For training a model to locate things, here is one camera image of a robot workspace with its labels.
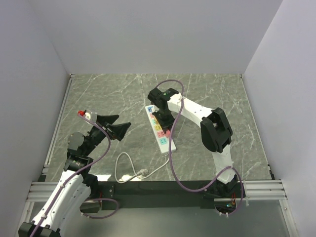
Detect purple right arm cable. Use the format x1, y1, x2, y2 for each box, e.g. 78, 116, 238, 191
155, 80, 245, 217

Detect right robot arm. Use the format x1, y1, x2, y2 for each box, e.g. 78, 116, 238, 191
148, 88, 237, 197

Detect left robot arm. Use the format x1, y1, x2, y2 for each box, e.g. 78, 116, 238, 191
18, 110, 131, 237

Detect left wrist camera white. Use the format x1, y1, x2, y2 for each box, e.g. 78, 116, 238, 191
78, 110, 98, 122

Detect aluminium frame rail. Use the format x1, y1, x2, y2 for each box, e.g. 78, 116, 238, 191
15, 74, 75, 237

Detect pink charger plug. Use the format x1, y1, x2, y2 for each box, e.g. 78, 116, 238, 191
164, 129, 170, 138

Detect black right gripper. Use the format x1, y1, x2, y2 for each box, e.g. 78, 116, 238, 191
153, 109, 176, 133

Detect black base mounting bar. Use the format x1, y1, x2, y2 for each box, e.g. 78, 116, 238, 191
69, 180, 247, 214

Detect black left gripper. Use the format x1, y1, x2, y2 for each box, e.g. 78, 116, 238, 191
83, 115, 130, 156

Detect white power strip cable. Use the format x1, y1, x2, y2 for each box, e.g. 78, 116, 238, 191
115, 152, 171, 184

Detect white power strip colourful sockets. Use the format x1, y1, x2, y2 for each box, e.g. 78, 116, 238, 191
145, 105, 176, 155

